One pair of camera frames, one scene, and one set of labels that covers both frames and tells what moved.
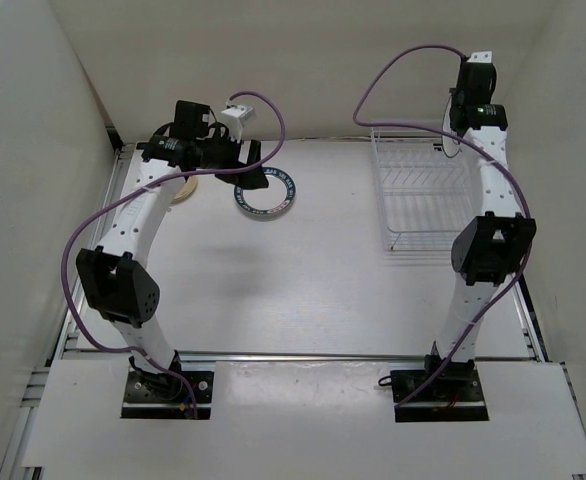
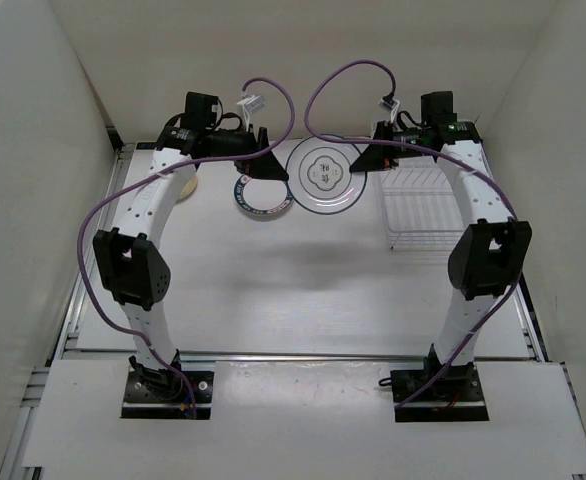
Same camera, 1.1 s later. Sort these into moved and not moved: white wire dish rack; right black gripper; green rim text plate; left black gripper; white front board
Moved: right black gripper; left black gripper
Not moved: green rim text plate; white front board; white wire dish rack
